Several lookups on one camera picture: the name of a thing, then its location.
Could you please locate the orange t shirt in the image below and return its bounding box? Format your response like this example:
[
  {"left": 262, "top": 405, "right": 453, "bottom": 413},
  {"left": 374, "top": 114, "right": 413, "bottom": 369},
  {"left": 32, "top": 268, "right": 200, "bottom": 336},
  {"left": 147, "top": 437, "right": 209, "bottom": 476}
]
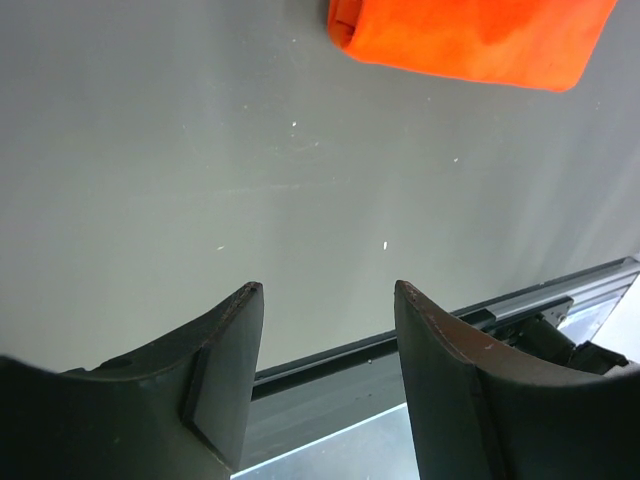
[{"left": 327, "top": 0, "right": 616, "bottom": 92}]

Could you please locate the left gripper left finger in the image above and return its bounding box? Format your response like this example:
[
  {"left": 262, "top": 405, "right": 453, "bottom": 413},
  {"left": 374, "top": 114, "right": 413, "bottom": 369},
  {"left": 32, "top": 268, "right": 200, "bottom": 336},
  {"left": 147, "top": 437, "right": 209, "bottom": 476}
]
[{"left": 1, "top": 282, "right": 264, "bottom": 479}]

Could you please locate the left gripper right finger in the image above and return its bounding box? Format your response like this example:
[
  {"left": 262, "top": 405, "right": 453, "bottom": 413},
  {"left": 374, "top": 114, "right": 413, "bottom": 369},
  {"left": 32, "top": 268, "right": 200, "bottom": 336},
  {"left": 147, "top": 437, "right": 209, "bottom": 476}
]
[{"left": 394, "top": 281, "right": 639, "bottom": 479}]

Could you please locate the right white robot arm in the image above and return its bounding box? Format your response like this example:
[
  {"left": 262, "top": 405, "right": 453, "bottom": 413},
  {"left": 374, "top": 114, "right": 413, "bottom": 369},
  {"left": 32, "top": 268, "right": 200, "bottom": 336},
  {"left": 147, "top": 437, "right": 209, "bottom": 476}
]
[{"left": 513, "top": 314, "right": 630, "bottom": 375}]

